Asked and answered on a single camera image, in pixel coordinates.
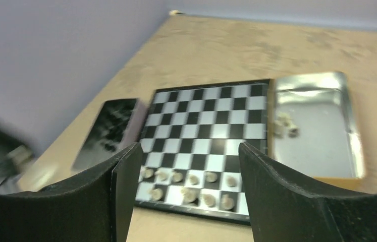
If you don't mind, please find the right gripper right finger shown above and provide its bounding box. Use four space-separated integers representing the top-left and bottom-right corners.
239 143 377 242

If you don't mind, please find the white bishop chess piece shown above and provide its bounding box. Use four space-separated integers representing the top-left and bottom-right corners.
201 194 216 208

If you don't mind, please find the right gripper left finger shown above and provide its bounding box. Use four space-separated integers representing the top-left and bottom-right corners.
0 143 143 241

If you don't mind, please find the white pawn chess piece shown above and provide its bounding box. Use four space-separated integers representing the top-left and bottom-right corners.
188 174 199 186
226 175 238 188
204 171 218 183

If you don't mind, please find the black and white chessboard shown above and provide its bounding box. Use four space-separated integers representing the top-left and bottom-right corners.
135 79 271 225

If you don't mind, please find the yellow tray of white pieces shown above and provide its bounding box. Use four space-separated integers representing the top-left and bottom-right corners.
267 71 366 190

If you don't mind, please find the silver tray of black pieces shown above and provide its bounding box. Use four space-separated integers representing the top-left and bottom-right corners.
71 98 147 172

